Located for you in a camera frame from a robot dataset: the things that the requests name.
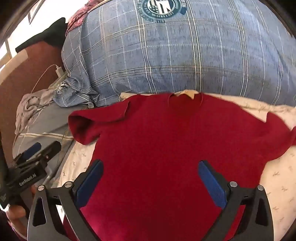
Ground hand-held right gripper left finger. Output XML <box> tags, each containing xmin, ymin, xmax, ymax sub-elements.
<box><xmin>27</xmin><ymin>159</ymin><xmax>104</xmax><ymax>241</ymax></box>

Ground black cloth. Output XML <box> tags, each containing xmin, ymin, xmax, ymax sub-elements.
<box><xmin>15</xmin><ymin>17</ymin><xmax>67</xmax><ymax>52</ymax></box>

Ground grey striped bedsheet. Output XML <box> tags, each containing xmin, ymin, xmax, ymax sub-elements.
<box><xmin>13</xmin><ymin>102</ymin><xmax>77</xmax><ymax>167</ymax></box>

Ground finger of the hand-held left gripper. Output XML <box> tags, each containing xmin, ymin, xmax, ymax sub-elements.
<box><xmin>28</xmin><ymin>141</ymin><xmax>62</xmax><ymax>164</ymax></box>
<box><xmin>13</xmin><ymin>142</ymin><xmax>42</xmax><ymax>163</ymax></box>

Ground person's left hand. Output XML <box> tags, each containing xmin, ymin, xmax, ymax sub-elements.
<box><xmin>5</xmin><ymin>204</ymin><xmax>31</xmax><ymax>239</ymax></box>

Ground white charger cable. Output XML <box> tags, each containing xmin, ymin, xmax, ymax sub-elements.
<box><xmin>31</xmin><ymin>64</ymin><xmax>57</xmax><ymax>93</ymax></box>

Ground blue plaid quilt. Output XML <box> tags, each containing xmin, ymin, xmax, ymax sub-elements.
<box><xmin>53</xmin><ymin>0</ymin><xmax>296</xmax><ymax>108</ymax></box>

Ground beige leaf-patterned pillow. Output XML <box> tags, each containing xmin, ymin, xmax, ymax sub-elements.
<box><xmin>55</xmin><ymin>91</ymin><xmax>296</xmax><ymax>241</ymax></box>

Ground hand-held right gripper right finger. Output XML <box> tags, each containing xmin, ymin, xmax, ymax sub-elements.
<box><xmin>198</xmin><ymin>160</ymin><xmax>274</xmax><ymax>241</ymax></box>

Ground crumpled grey cloth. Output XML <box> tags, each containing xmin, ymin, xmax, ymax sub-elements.
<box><xmin>15</xmin><ymin>89</ymin><xmax>58</xmax><ymax>135</ymax></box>

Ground red knit sweater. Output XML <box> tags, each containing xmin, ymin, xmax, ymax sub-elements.
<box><xmin>68</xmin><ymin>93</ymin><xmax>296</xmax><ymax>241</ymax></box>

